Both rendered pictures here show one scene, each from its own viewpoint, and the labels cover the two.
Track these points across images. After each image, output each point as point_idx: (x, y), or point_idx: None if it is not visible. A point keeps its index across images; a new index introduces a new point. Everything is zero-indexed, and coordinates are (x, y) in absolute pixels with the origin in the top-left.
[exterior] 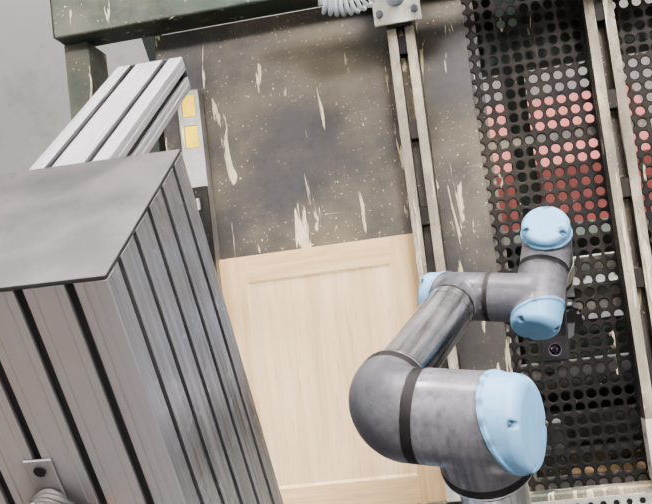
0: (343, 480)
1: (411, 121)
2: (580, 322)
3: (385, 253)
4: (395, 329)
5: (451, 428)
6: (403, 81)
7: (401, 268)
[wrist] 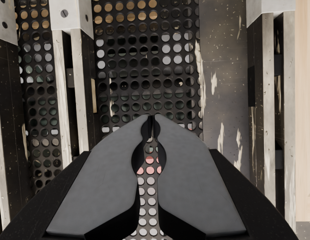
0: None
1: None
2: (14, 234)
3: None
4: None
5: None
6: None
7: (297, 190)
